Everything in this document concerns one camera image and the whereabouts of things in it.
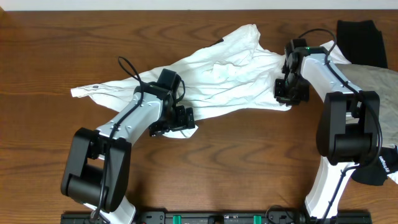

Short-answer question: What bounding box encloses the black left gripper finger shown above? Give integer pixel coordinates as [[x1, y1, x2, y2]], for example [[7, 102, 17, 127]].
[[174, 106, 187, 130], [186, 108, 195, 129]]

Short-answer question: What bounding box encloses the white t-shirt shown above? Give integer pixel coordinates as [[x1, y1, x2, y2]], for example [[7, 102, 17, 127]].
[[70, 24, 295, 139]]

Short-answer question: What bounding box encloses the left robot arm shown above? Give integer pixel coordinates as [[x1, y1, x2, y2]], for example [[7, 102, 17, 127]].
[[60, 80, 195, 223]]

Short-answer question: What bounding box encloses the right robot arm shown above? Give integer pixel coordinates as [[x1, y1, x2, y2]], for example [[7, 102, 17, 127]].
[[274, 39, 382, 223]]

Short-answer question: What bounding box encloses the black garment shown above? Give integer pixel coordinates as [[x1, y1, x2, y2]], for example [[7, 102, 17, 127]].
[[336, 20, 388, 68]]

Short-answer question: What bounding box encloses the grey garment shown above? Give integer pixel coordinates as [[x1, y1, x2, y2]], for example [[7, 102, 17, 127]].
[[337, 64, 397, 147]]

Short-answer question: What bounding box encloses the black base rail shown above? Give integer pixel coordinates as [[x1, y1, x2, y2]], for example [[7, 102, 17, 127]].
[[60, 208, 373, 224]]

